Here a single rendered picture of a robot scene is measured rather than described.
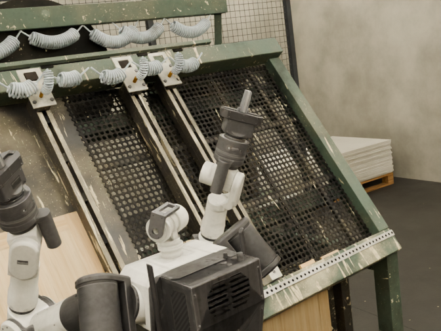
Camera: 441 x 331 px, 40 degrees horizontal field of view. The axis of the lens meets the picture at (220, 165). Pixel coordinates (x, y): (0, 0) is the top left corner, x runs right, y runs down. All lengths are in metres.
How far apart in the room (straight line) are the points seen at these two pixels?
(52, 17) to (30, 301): 1.83
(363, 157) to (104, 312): 6.18
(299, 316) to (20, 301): 1.75
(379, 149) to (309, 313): 4.66
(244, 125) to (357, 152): 5.61
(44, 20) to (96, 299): 1.96
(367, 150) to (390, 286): 4.33
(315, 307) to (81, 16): 1.85
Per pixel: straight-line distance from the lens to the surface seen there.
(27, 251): 1.39
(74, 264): 2.29
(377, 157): 7.47
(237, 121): 1.66
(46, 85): 2.48
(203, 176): 1.70
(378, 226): 3.09
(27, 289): 1.51
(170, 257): 1.46
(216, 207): 1.74
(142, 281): 1.39
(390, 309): 3.20
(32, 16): 3.05
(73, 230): 2.34
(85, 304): 1.35
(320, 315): 3.12
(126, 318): 1.38
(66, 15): 3.12
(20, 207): 1.35
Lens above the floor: 1.88
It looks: 11 degrees down
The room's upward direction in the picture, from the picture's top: 8 degrees counter-clockwise
